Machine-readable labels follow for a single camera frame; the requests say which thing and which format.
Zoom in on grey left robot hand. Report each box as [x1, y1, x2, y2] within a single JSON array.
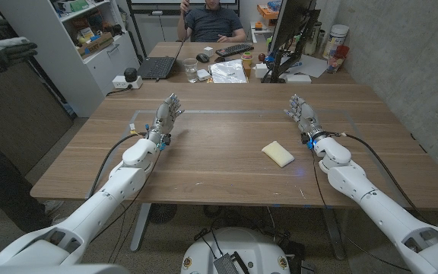
[[145, 93, 185, 145]]

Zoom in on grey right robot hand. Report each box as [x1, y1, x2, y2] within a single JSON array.
[[283, 94, 329, 144]]

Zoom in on pale yellow sponge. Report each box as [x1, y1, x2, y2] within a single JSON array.
[[261, 140, 296, 169]]

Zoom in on flat white box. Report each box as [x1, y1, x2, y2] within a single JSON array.
[[285, 74, 313, 84]]

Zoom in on black laptop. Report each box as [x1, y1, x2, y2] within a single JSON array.
[[137, 37, 186, 81]]

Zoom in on white paper sheet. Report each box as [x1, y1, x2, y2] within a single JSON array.
[[287, 54, 329, 79]]

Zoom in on clear drinking glass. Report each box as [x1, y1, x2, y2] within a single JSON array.
[[182, 58, 199, 84]]

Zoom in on white power strip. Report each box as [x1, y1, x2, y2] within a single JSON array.
[[112, 75, 144, 91]]

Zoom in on clear plastic sleeve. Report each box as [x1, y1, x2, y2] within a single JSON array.
[[208, 59, 249, 84]]

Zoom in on white cylindrical canister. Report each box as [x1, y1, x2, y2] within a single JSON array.
[[322, 24, 351, 60]]

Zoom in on colourful stacked toy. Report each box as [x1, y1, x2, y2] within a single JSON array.
[[240, 51, 254, 79]]

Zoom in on white low cabinet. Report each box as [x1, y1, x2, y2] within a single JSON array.
[[133, 13, 189, 43]]

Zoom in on black keyboard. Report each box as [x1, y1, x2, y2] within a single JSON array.
[[214, 43, 255, 58]]

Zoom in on cardboard box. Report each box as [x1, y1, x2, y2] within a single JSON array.
[[76, 31, 115, 59]]

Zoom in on black monitor on stand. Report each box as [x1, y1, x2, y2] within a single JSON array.
[[261, 0, 322, 84]]

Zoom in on black round grille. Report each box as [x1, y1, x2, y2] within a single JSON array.
[[148, 203, 179, 225]]

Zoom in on seated person dark polo shirt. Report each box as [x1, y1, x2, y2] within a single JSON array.
[[176, 0, 247, 43]]

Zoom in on white shelf cabinet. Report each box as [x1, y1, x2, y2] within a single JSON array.
[[0, 0, 141, 118]]

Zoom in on orange box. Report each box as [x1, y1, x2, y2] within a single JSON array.
[[256, 3, 281, 20]]

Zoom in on grey table leg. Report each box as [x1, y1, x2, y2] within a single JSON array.
[[130, 202, 152, 252], [321, 208, 346, 261]]

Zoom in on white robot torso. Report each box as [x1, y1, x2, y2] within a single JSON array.
[[180, 227, 291, 274]]

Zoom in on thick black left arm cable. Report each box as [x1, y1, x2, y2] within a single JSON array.
[[87, 132, 148, 199]]

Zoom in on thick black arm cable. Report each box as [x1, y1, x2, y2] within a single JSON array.
[[87, 132, 148, 199], [327, 131, 435, 226]]

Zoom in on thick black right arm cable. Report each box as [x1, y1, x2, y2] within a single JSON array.
[[327, 131, 435, 226]]

